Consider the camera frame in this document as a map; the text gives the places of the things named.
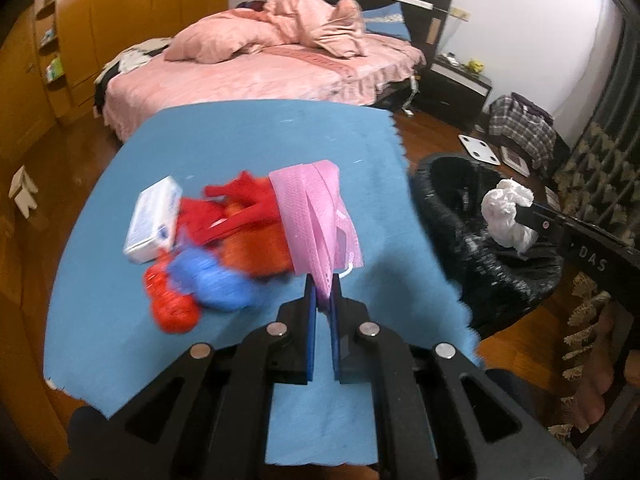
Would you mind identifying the orange mesh net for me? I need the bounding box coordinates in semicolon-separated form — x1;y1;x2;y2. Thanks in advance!
218;200;293;278

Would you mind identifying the pink mesh net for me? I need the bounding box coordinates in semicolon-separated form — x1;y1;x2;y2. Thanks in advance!
269;159;363;301

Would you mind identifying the red plastic bag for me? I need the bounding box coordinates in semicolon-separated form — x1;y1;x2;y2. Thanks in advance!
143;252;200;334

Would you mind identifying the blue plastic bag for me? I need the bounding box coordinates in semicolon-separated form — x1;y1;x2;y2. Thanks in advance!
167;247;262;312

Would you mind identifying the red cloth strip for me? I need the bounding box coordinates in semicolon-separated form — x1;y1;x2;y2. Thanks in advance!
177;171;280;246

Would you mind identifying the white medicine box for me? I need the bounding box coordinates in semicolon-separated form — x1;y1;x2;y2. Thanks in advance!
122;176;182;263

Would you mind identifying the black trash bin bag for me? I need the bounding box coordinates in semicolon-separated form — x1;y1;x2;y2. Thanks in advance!
410;153;563;339

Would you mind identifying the patterned curtain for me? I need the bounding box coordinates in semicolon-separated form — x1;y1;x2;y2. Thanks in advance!
555;25;639;457

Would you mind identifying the framed picture on floor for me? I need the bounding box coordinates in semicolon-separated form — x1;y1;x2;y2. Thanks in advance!
500;146;530;178

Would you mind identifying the white bathroom scale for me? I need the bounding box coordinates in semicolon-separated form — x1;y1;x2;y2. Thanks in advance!
458;134;500;166

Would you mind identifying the plaid bag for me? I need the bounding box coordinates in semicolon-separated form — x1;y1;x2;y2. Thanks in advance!
488;92;556;170

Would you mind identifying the black nightstand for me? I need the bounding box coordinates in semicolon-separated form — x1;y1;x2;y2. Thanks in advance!
414;58;492;131

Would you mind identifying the yellow toy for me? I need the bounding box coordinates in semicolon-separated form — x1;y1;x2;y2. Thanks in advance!
466;58;485;75

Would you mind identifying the blue table cloth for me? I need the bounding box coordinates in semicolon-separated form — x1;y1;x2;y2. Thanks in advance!
43;101;478;446

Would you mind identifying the blue pillow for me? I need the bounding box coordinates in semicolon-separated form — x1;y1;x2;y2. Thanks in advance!
361;2;411;41

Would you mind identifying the pink bed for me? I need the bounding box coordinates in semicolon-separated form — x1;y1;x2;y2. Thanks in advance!
102;34;425;142

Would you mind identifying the white small stool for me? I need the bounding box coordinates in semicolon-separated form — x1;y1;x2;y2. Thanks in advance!
9;166;39;219

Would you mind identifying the pink crumpled duvet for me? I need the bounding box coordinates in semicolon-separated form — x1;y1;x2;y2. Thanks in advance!
164;0;368;64

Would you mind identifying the clothes pile on bed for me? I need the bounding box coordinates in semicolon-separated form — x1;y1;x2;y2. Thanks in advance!
94;37;172;84

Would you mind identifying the wooden wardrobe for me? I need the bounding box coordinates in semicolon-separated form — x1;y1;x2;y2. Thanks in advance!
1;0;228;166

